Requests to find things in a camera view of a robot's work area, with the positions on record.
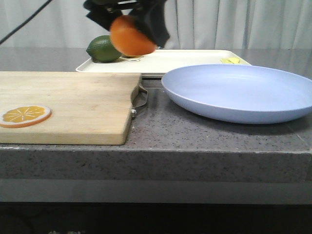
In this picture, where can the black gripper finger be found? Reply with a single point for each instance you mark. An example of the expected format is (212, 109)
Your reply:
(103, 17)
(150, 20)

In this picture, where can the orange fruit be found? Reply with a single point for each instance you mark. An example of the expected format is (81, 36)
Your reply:
(127, 38)

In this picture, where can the light blue plate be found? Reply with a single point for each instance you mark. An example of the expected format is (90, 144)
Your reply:
(240, 93)

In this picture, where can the cream white tray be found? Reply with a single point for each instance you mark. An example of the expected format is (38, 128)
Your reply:
(160, 62)

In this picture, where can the yellow utensil on tray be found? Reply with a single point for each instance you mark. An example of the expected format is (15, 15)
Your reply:
(231, 60)

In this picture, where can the green lime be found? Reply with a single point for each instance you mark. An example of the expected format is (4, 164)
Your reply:
(101, 50)

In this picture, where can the grey curtain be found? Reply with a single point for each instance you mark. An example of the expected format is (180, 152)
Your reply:
(192, 24)

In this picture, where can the yellow lemon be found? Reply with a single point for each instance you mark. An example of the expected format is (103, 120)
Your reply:
(131, 57)

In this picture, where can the wooden cutting board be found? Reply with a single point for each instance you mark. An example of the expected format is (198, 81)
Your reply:
(87, 108)

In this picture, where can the orange slice coaster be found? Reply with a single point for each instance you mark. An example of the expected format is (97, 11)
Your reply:
(24, 116)

